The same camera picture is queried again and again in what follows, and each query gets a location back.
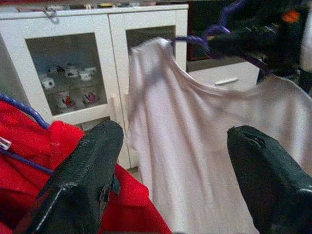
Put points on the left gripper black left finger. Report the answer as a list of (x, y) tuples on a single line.
[(80, 182)]

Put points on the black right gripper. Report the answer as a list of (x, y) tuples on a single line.
[(280, 44)]

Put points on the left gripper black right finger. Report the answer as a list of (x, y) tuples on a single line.
[(273, 190)]

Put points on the white t-shirt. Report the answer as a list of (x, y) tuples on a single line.
[(182, 146)]

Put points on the blue clothes hanger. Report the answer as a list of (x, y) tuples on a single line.
[(26, 109)]

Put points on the white low drawer unit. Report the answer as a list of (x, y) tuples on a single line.
[(243, 73)]

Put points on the plain red t-shirt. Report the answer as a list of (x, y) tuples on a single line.
[(24, 136)]

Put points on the white printed mug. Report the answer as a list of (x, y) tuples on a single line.
[(90, 97), (87, 73), (64, 99), (47, 82), (72, 71)]

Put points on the white glass-door cabinet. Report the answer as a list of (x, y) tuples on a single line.
[(112, 48)]

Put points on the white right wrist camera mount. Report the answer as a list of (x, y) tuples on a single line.
[(307, 46)]

